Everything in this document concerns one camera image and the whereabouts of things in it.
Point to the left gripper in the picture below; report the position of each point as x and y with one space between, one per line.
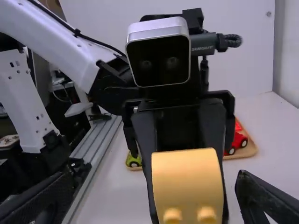
178 130

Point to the yellow toy car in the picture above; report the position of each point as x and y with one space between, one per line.
187 179

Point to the silver rails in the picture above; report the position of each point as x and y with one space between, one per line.
100 144

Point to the tan tray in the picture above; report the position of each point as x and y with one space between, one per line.
250 149

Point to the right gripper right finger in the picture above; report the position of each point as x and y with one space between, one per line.
264 203

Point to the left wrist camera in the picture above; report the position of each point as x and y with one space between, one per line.
158 56

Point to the red wheeled toy brick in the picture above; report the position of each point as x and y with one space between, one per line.
238 141

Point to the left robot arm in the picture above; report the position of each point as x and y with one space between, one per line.
58 44

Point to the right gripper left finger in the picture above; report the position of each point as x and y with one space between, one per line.
37 203

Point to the green wheeled toy brick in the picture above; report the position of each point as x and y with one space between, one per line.
133 161

